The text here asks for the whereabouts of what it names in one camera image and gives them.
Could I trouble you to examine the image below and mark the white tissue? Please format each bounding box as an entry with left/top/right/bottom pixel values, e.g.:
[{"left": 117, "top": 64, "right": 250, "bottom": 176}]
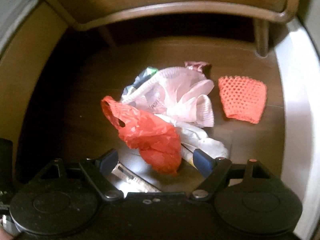
[{"left": 174, "top": 122, "right": 229, "bottom": 159}]

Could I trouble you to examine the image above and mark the red plastic bag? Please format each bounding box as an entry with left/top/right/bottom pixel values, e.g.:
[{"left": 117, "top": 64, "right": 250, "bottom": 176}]
[{"left": 101, "top": 96, "right": 182, "bottom": 176}]

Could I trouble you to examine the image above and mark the yellow white tube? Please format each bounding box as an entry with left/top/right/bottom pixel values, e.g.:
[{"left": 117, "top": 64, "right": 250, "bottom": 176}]
[{"left": 181, "top": 143, "right": 196, "bottom": 168}]

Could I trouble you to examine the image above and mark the grey white health bag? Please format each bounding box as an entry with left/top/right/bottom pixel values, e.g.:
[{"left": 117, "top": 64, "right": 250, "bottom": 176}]
[{"left": 121, "top": 67, "right": 158, "bottom": 98}]

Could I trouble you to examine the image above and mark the pink foam net wrap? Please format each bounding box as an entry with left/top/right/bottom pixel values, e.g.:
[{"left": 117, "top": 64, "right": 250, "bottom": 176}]
[{"left": 120, "top": 67, "right": 214, "bottom": 128}]

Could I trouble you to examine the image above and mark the person's right hand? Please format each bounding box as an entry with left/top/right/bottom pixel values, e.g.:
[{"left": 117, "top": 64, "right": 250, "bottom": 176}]
[{"left": 0, "top": 226, "right": 13, "bottom": 240}]

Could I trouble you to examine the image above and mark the white sliding wardrobe door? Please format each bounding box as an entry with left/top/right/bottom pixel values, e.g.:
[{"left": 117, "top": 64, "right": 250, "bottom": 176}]
[{"left": 272, "top": 0, "right": 319, "bottom": 239}]

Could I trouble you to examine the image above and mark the orange foam fruit net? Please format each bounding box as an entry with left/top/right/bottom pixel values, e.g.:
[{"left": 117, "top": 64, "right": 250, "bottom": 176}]
[{"left": 218, "top": 76, "right": 267, "bottom": 124}]

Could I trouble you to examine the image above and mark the maroon candy wrapper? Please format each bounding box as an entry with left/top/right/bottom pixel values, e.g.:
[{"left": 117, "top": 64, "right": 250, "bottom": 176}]
[{"left": 184, "top": 61, "right": 212, "bottom": 77}]

